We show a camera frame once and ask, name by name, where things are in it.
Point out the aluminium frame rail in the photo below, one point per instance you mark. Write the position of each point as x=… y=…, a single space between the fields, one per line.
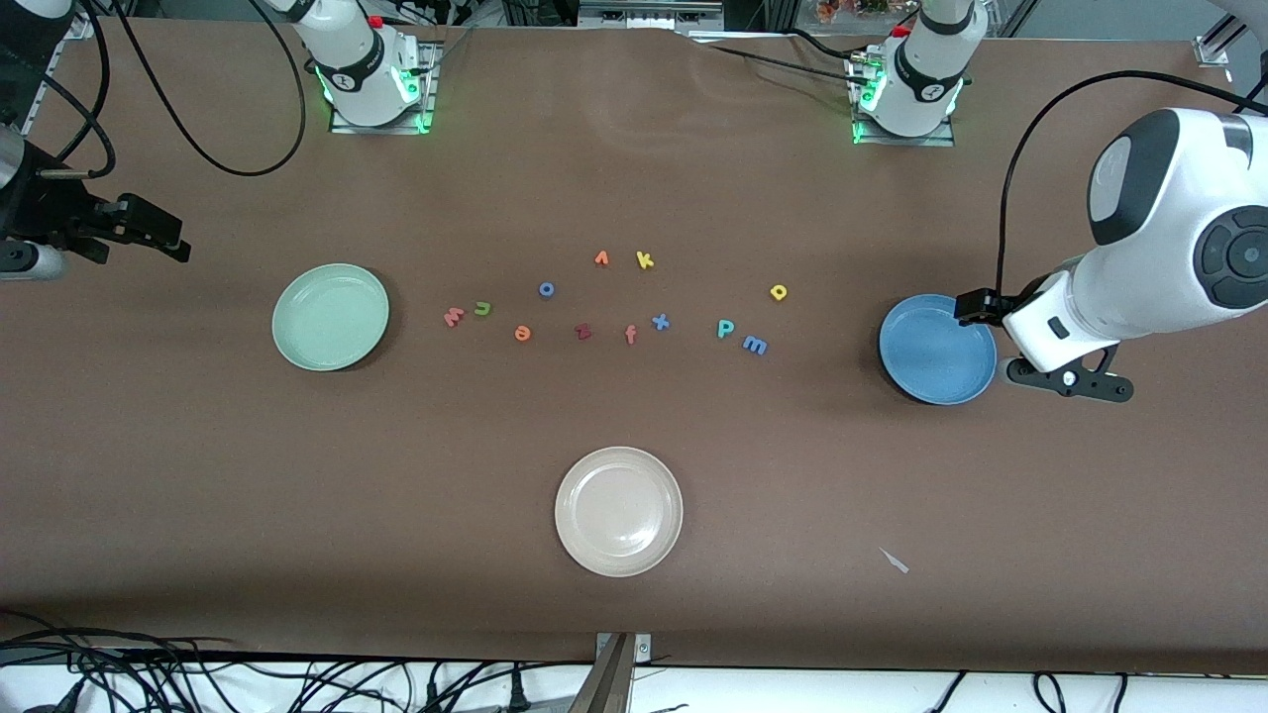
x=38 y=104

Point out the small white paper scrap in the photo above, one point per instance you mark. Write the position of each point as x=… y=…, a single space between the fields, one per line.
x=895 y=561

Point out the blue foam letter m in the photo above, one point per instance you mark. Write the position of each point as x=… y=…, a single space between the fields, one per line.
x=755 y=342

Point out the grey metal box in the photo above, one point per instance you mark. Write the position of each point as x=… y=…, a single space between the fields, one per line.
x=644 y=15

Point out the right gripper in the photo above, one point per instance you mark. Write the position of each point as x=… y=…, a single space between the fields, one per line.
x=50 y=212

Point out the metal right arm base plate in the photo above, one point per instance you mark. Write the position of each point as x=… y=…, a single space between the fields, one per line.
x=340 y=126

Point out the grey camera pole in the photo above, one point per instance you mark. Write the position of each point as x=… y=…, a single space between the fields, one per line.
x=604 y=683

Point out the beige plate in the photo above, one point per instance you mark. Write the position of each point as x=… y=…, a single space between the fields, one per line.
x=619 y=510

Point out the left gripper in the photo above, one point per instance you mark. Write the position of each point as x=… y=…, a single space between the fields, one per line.
x=976 y=306

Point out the black power plug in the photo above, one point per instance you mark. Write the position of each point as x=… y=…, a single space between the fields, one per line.
x=516 y=688

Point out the light green plate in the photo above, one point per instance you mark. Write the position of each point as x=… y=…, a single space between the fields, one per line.
x=330 y=317

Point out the orange colourful object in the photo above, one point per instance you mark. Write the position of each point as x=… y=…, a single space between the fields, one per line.
x=842 y=10

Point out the aluminium corner bracket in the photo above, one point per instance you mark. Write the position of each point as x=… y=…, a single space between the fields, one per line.
x=1211 y=50

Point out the brown table cover sheet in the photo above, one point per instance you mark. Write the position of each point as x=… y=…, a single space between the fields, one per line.
x=198 y=446

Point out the metal clamp bracket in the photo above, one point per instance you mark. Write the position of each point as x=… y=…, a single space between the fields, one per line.
x=642 y=646

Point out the blue plate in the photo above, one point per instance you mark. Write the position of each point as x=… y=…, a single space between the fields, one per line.
x=936 y=352

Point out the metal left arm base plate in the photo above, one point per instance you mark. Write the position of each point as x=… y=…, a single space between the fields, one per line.
x=892 y=142

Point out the red foam letter w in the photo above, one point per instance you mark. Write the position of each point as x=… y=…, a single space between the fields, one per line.
x=453 y=316

